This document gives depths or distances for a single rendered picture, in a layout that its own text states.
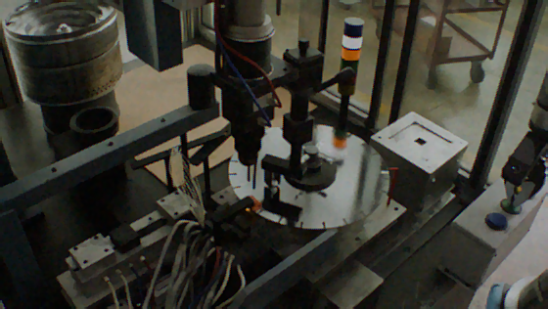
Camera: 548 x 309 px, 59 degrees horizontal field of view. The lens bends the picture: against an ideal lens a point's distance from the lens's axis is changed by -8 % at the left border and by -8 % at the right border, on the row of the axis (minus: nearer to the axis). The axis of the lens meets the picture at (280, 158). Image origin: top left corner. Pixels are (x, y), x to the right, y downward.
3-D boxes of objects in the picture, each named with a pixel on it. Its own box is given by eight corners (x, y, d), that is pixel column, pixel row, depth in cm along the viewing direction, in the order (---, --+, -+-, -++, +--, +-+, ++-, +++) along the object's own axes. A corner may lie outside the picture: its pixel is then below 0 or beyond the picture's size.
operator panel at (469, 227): (493, 209, 129) (511, 164, 119) (529, 232, 123) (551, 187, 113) (435, 267, 113) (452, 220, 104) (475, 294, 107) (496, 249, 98)
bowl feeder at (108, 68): (104, 85, 169) (87, -17, 147) (150, 124, 152) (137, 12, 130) (19, 118, 152) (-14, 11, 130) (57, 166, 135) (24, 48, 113)
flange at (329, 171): (274, 179, 104) (275, 169, 103) (293, 148, 112) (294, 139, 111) (328, 194, 101) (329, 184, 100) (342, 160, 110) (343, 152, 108)
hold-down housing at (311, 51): (301, 130, 97) (308, 29, 84) (316, 143, 94) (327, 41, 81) (276, 139, 94) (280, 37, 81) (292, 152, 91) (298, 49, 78)
